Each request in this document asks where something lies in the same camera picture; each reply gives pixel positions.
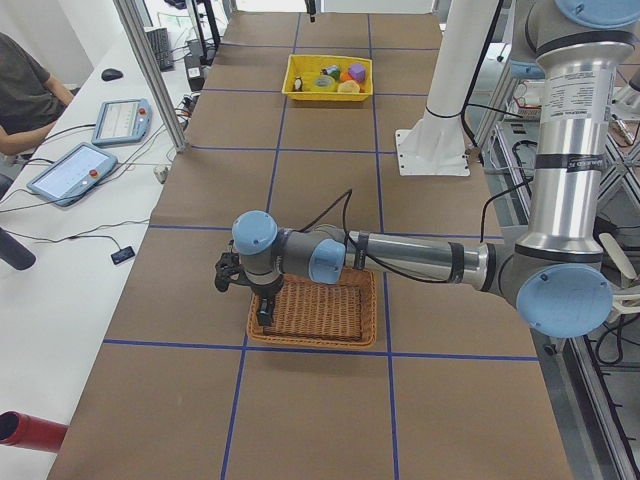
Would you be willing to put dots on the yellow tape roll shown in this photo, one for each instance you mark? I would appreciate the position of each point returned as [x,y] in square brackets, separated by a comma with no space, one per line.
[324,83]

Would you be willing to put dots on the brown wicker basket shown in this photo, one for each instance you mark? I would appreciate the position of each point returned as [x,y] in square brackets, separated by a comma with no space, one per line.
[337,316]

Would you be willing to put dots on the yellow plastic basket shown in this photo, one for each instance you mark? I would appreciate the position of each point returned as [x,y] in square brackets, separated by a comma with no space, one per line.
[310,66]

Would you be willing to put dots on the small black device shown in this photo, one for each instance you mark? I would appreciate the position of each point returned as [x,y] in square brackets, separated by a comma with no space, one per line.
[122,255]

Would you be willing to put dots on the small penguin figure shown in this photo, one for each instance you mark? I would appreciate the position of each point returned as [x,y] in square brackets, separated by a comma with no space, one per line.
[298,85]

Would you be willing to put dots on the toy bread slice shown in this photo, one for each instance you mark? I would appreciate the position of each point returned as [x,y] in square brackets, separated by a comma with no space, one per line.
[349,87]

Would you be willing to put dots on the small dark can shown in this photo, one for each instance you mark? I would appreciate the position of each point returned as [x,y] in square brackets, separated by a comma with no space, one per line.
[332,71]

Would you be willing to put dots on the purple cube block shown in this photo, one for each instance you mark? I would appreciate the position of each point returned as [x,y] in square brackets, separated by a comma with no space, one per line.
[357,72]

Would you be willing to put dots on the black chair armrest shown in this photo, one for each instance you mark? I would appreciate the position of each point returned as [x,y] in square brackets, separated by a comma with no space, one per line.
[14,253]

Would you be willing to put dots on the red cylinder tube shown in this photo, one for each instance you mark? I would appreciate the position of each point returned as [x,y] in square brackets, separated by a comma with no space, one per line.
[29,432]

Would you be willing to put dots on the black computer mouse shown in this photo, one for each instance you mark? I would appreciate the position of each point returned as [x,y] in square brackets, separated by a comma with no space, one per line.
[111,74]

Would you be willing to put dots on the black keyboard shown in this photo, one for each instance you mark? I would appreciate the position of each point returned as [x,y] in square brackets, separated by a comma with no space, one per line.
[158,39]

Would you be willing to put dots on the seated person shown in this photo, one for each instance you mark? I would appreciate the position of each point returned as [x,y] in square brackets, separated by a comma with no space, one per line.
[32,99]

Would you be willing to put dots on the teach pendant near post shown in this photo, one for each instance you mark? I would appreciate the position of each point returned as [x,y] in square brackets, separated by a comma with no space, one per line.
[122,122]

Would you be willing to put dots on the aluminium frame post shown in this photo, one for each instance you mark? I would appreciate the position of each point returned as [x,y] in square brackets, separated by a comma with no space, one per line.
[132,23]

